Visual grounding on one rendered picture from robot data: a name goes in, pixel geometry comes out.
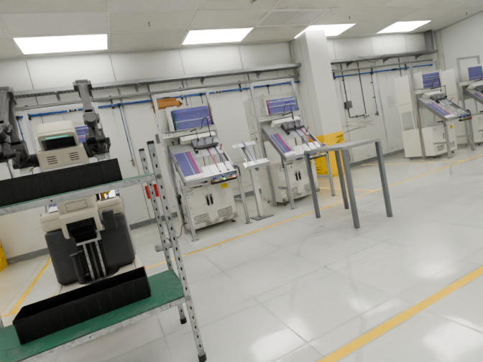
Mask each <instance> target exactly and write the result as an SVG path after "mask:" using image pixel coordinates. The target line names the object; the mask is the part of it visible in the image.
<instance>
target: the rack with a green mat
mask: <svg viewBox="0 0 483 362"><path fill-rule="evenodd" d="M147 147H148V150H149V156H150V159H151V163H152V168H153V171H154V173H150V169H149V166H148V163H147V158H146V154H145V151H144V148H143V149H139V155H140V158H141V161H142V166H143V170H144V175H139V176H135V177H129V178H126V179H123V180H120V181H116V182H110V183H107V184H103V185H97V186H93V187H87V188H84V189H80V190H74V191H71V192H65V193H61V194H58V195H52V196H48V197H44V198H38V199H35V200H29V201H25V202H22V203H16V204H12V205H6V206H3V207H0V216H2V215H7V214H11V213H16V212H20V211H23V210H29V209H33V208H38V207H42V206H45V205H51V204H54V203H60V202H64V201H67V200H73V199H76V198H82V197H85V196H89V195H95V194H98V193H102V192H107V191H111V190H116V189H120V188H123V187H129V186H132V185H138V184H142V183H145V182H146V183H147V186H148V190H149V195H150V199H151V202H152V207H153V211H154V214H155V219H156V222H157V227H158V231H159V234H160V239H161V242H162V247H163V251H164V255H165V260H166V263H167V268H168V270H167V271H163V272H160V273H158V274H154V275H152V276H150V277H148V282H149V286H150V289H151V297H148V298H146V299H143V300H140V301H138V302H135V303H132V304H130V305H127V306H124V307H121V308H119V309H117V310H113V311H111V312H107V313H106V314H103V315H100V316H98V317H95V318H92V319H90V320H87V321H84V322H81V323H78V324H77V325H73V326H71V327H69V328H66V329H63V330H60V331H57V332H55V333H52V334H49V335H46V336H44V337H42V338H38V339H36V340H33V341H31V342H28V343H25V344H23V345H21V344H20V342H19V339H18V336H17V332H16V330H15V327H14V326H13V324H12V325H8V326H6V327H4V324H3V321H2V319H1V315H0V362H37V361H40V360H42V359H44V358H47V357H50V356H53V355H55V354H57V353H60V352H62V351H65V350H67V349H69V348H72V347H75V346H77V345H80V344H82V343H85V342H87V341H90V340H93V339H94V338H97V337H100V336H102V335H105V334H107V333H110V332H112V331H115V330H118V329H119V328H122V327H125V326H127V325H130V324H132V323H134V322H137V321H140V320H143V319H145V318H147V317H150V316H152V315H155V314H157V313H159V312H162V311H165V310H168V309H170V308H172V307H175V306H178V312H179V316H180V323H181V324H185V323H187V319H186V316H185V313H184V309H183V303H184V302H185V303H186V307H187V310H188V315H189V319H190V324H191V327H192V331H193V336H194V339H195V345H196V348H197V351H198V360H199V362H205V361H206V360H207V357H206V352H205V351H204V348H203V343H202V340H201V334H200V330H199V327H198V322H197V318H196V313H195V310H194V306H193V301H192V297H191V294H190V289H189V286H188V280H187V277H186V273H185V268H184V265H183V259H182V256H181V252H180V247H179V244H178V238H177V235H176V232H175V227H174V223H173V217H172V214H171V211H170V206H169V202H168V199H167V193H166V190H165V185H164V181H163V178H162V173H161V169H160V163H159V160H158V157H157V152H156V149H155V143H154V141H153V140H152V141H147ZM154 180H156V183H157V189H158V192H159V195H160V200H161V203H162V209H163V213H164V216H165V221H166V224H167V229H168V233H169V237H170V242H171V245H172V250H173V253H174V257H175V262H176V266H177V269H178V274H179V276H178V275H177V274H176V273H175V271H174V269H173V263H172V260H171V257H170V252H169V248H168V244H167V239H166V236H165V231H164V228H163V224H162V219H161V216H160V210H159V207H158V204H157V198H156V195H155V190H154V187H153V184H152V181H154Z"/></svg>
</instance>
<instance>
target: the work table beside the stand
mask: <svg viewBox="0 0 483 362"><path fill-rule="evenodd" d="M374 142H375V147H376V152H377V160H378V165H379V173H380V178H381V183H382V191H383V195H384V200H385V209H386V214H387V217H389V218H390V217H393V215H392V207H391V202H390V194H389V189H388V184H387V175H386V171H385V162H384V157H383V153H382V144H381V139H380V138H377V139H367V140H361V141H351V142H345V143H340V144H332V145H329V146H325V147H320V148H316V149H311V150H307V151H304V155H305V163H306V167H307V171H308V178H309V183H310V189H311V193H312V198H313V204H314V209H315V213H316V218H320V217H321V214H320V210H319V206H318V199H317V194H316V188H315V183H314V179H313V172H312V168H311V161H310V157H309V153H316V152H330V151H334V152H335V157H336V164H337V169H338V173H339V180H340V185H341V192H342V197H343V202H344V209H349V202H350V206H351V214H352V218H353V223H354V228H356V229H358V228H360V225H359V216H358V212H357V204H356V200H355V195H354V188H353V183H352V178H351V171H350V166H349V159H348V154H347V149H350V148H353V147H358V146H361V145H365V144H371V143H374ZM339 150H341V157H342V161H343V166H344V173H345V178H346V185H347V190H348V194H349V202H348V198H347V194H346V186H345V182H344V174H343V170H342V165H341V158H340V153H339Z"/></svg>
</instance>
